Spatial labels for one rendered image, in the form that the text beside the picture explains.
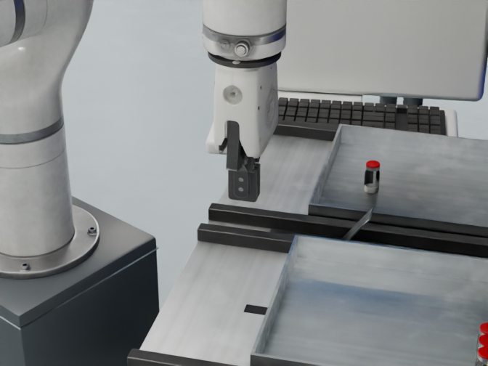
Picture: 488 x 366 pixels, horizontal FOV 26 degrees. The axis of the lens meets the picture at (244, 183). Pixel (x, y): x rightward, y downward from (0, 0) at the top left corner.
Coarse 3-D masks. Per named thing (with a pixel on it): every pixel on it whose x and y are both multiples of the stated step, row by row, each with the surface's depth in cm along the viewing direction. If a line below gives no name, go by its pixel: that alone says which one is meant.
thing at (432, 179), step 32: (352, 128) 169; (352, 160) 165; (384, 160) 165; (416, 160) 165; (448, 160) 165; (480, 160) 165; (320, 192) 155; (352, 192) 157; (384, 192) 157; (416, 192) 157; (448, 192) 157; (480, 192) 157; (384, 224) 146; (416, 224) 145; (448, 224) 143; (480, 224) 143
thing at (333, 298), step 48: (336, 240) 139; (288, 288) 135; (336, 288) 135; (384, 288) 135; (432, 288) 135; (480, 288) 135; (288, 336) 127; (336, 336) 127; (384, 336) 127; (432, 336) 127
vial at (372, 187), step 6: (372, 168) 154; (378, 168) 155; (366, 174) 155; (372, 174) 155; (378, 174) 155; (366, 180) 156; (372, 180) 155; (378, 180) 156; (366, 186) 156; (372, 186) 156; (378, 186) 156; (372, 192) 156
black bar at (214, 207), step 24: (216, 216) 150; (240, 216) 149; (264, 216) 148; (288, 216) 147; (312, 216) 147; (384, 240) 145; (408, 240) 144; (432, 240) 143; (456, 240) 142; (480, 240) 142
